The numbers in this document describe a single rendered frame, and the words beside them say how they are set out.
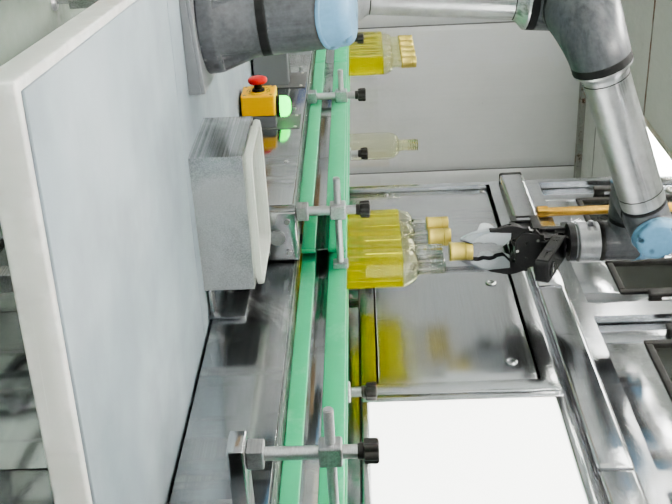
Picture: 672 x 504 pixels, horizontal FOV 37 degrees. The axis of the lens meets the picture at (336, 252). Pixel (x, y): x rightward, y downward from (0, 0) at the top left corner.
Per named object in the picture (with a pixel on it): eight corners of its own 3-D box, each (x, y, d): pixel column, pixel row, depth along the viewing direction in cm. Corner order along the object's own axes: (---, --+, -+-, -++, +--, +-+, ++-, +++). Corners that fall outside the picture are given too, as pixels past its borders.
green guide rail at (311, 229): (301, 253, 176) (346, 252, 176) (300, 248, 176) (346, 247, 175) (325, 9, 331) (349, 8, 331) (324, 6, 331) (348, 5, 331)
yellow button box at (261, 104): (240, 129, 204) (276, 128, 204) (237, 94, 201) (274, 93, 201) (244, 117, 211) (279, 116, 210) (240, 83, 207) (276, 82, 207)
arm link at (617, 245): (653, 207, 187) (648, 246, 191) (594, 209, 187) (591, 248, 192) (665, 227, 180) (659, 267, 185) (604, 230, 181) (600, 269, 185)
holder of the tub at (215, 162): (208, 321, 156) (258, 319, 156) (187, 158, 143) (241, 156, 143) (221, 268, 171) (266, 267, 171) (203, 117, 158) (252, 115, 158)
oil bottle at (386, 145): (319, 162, 263) (418, 158, 262) (317, 143, 260) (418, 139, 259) (319, 153, 267) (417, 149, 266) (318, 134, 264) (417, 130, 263)
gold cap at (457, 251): (449, 264, 185) (473, 263, 184) (449, 247, 183) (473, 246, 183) (448, 255, 188) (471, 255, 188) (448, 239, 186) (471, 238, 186)
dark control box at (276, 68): (252, 87, 229) (289, 85, 228) (249, 53, 225) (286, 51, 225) (255, 76, 236) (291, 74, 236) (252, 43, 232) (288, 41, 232)
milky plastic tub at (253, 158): (207, 292, 153) (263, 290, 153) (190, 157, 143) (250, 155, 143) (220, 241, 169) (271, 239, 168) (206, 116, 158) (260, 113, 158)
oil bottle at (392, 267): (301, 292, 180) (419, 287, 179) (299, 264, 177) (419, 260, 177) (302, 276, 185) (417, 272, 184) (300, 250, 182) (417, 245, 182)
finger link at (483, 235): (458, 229, 189) (505, 234, 190) (461, 243, 184) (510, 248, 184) (460, 214, 188) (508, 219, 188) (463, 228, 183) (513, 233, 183)
